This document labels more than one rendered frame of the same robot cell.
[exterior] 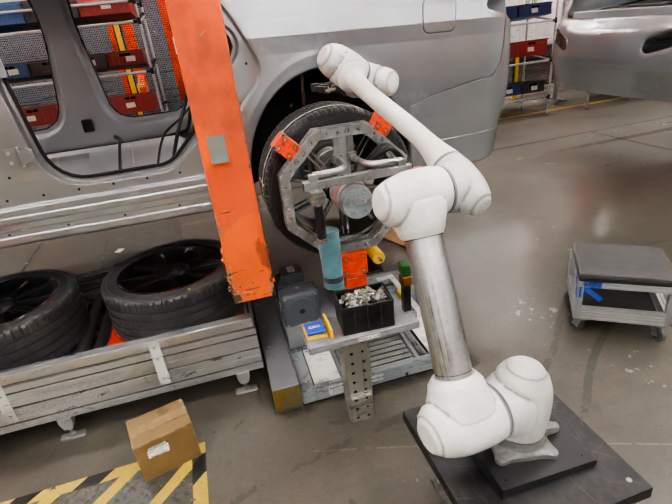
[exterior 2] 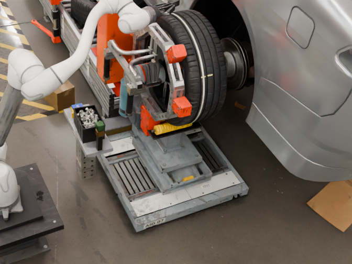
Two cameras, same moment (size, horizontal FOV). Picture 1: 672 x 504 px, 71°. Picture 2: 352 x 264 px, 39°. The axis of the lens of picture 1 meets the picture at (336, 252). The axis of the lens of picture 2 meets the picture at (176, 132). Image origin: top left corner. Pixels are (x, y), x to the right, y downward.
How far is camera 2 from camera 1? 284 cm
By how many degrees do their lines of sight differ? 58
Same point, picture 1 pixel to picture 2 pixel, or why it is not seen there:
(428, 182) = (16, 62)
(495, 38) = (334, 89)
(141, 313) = not seen: hidden behind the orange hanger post
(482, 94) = (306, 123)
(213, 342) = (99, 81)
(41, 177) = not seen: outside the picture
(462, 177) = (26, 76)
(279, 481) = (38, 143)
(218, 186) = not seen: hidden behind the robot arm
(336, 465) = (46, 164)
